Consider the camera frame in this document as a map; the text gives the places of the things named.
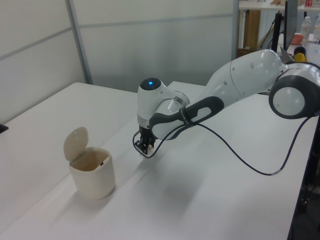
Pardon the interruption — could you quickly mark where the red bowl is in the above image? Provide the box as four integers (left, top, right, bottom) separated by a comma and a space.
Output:
291, 34, 305, 46

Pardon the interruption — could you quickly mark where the yellow and black object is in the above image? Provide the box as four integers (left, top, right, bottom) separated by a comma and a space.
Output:
293, 45, 308, 63

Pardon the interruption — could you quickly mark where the small cream bin with lid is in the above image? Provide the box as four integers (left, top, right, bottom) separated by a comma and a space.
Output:
62, 126, 116, 201

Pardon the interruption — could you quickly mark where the dark computer monitor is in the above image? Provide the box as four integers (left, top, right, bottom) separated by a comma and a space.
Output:
273, 0, 299, 52

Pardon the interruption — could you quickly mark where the brown wooden cabinet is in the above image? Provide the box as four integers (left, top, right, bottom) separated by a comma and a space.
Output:
242, 9, 261, 50

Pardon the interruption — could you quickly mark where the grey partition post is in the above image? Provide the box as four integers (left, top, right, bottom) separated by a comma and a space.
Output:
65, 0, 94, 86

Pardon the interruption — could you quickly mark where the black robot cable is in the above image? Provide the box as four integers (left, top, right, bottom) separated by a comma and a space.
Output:
131, 116, 312, 176

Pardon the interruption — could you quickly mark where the clear plastic bottle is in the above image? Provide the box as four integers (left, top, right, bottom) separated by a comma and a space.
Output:
313, 15, 320, 41
300, 16, 312, 43

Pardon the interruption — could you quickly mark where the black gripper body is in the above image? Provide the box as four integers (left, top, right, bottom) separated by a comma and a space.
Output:
138, 125, 157, 146

